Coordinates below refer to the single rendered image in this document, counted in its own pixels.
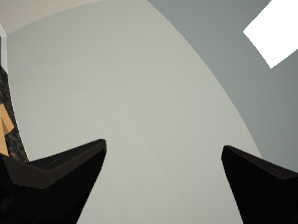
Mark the tan cube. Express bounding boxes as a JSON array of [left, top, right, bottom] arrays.
[[0, 103, 15, 136]]

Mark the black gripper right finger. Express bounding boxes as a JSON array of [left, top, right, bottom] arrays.
[[221, 145, 298, 224]]

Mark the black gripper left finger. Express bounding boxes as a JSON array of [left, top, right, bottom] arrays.
[[0, 139, 106, 224]]

